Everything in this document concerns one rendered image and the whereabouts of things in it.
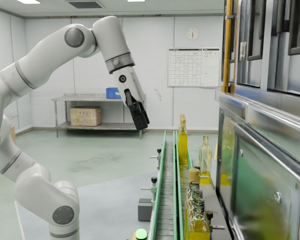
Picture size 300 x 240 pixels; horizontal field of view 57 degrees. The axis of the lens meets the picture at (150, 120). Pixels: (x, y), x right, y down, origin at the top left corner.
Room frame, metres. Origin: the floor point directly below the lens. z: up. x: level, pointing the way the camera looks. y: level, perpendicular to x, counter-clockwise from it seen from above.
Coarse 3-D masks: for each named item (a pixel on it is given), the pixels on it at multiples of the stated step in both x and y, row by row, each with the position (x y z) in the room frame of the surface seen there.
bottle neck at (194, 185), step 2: (190, 182) 0.79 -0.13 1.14; (192, 182) 0.80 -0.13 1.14; (194, 182) 0.80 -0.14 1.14; (196, 182) 0.80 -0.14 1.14; (198, 182) 0.79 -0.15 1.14; (190, 184) 0.79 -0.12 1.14; (192, 184) 0.78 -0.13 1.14; (194, 184) 0.78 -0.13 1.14; (196, 184) 0.78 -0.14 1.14; (198, 184) 0.78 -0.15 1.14; (190, 186) 0.79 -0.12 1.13; (192, 186) 0.78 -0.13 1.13; (194, 186) 0.78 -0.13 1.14; (196, 186) 0.78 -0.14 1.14; (198, 186) 0.78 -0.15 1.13; (190, 188) 0.79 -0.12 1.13; (192, 188) 0.78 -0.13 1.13; (194, 188) 0.78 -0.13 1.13; (196, 188) 0.78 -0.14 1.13; (198, 188) 0.78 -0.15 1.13; (190, 190) 0.79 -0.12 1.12; (190, 192) 0.79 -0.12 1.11; (190, 194) 0.79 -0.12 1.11; (190, 196) 0.79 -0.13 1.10; (190, 198) 0.79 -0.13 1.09
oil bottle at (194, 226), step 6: (192, 216) 0.69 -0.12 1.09; (204, 216) 0.69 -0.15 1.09; (192, 222) 0.66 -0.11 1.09; (198, 222) 0.66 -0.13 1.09; (204, 222) 0.66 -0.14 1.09; (192, 228) 0.65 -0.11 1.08; (198, 228) 0.65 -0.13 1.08; (204, 228) 0.65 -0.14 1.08; (192, 234) 0.65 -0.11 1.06; (198, 234) 0.65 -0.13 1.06; (204, 234) 0.65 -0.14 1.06
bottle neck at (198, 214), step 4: (196, 200) 0.68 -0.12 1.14; (200, 200) 0.69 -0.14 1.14; (204, 200) 0.68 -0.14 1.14; (196, 204) 0.67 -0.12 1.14; (200, 204) 0.66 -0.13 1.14; (204, 204) 0.67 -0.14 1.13; (196, 208) 0.67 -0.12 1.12; (200, 208) 0.66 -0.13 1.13; (204, 208) 0.67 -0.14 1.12; (196, 212) 0.67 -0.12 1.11; (200, 212) 0.66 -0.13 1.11; (196, 216) 0.67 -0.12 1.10; (200, 216) 0.66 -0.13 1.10
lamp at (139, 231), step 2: (138, 230) 1.00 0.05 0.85; (140, 230) 0.99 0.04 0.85; (142, 230) 0.99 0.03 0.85; (144, 230) 1.00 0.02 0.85; (136, 232) 0.99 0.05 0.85; (138, 232) 0.99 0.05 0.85; (140, 232) 0.98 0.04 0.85; (142, 232) 0.98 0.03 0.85; (144, 232) 0.99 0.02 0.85; (146, 232) 0.99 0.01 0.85; (136, 234) 0.99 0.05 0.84; (138, 234) 0.98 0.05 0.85; (140, 234) 0.98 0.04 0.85; (142, 234) 0.98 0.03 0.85; (144, 234) 0.98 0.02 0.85; (146, 234) 0.99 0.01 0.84; (136, 236) 0.98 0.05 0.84; (138, 236) 0.98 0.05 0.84; (140, 236) 0.97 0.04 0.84; (142, 236) 0.98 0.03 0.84; (144, 236) 0.98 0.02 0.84; (146, 236) 0.99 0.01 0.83; (136, 238) 0.98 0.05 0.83; (138, 238) 0.98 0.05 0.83; (140, 238) 0.97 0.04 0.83; (142, 238) 0.97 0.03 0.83; (144, 238) 0.98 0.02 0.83
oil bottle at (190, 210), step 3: (189, 207) 0.74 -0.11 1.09; (189, 210) 0.73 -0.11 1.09; (192, 210) 0.72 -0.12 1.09; (189, 213) 0.72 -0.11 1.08; (192, 213) 0.71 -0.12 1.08; (204, 213) 0.71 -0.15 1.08; (189, 216) 0.71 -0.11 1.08; (186, 225) 0.76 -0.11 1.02; (186, 228) 0.75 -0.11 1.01; (186, 231) 0.75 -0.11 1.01; (186, 234) 0.74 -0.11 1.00; (186, 237) 0.74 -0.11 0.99
